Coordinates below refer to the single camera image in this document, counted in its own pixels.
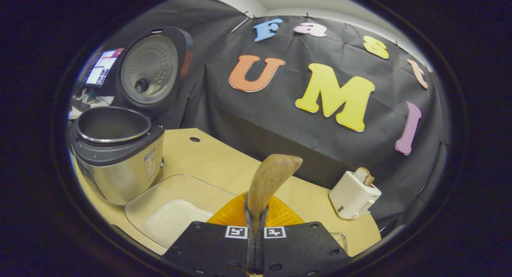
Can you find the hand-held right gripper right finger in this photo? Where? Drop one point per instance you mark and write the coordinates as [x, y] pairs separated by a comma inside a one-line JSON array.
[[304, 249]]

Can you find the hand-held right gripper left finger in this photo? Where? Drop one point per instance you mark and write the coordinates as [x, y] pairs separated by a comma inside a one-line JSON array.
[[212, 249]]

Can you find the white rice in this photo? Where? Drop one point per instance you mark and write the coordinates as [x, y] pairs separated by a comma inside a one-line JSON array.
[[176, 221]]

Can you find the wooden spoon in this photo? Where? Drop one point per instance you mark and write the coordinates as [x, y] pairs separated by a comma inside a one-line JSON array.
[[272, 177]]

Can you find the silver rice cooker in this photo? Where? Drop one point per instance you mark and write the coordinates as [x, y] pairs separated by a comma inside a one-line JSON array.
[[120, 169]]

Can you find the clear plastic container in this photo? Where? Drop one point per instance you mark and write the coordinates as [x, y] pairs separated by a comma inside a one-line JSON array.
[[188, 189]]

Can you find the white toaster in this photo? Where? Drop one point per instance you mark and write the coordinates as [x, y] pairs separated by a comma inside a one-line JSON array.
[[352, 197]]

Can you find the toast slice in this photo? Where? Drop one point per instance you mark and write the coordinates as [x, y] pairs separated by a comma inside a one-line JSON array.
[[364, 176]]

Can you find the white desk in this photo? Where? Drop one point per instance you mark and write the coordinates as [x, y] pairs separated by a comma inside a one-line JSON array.
[[80, 109]]

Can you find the computer monitor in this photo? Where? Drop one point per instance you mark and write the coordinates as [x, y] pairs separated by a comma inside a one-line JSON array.
[[102, 67]]

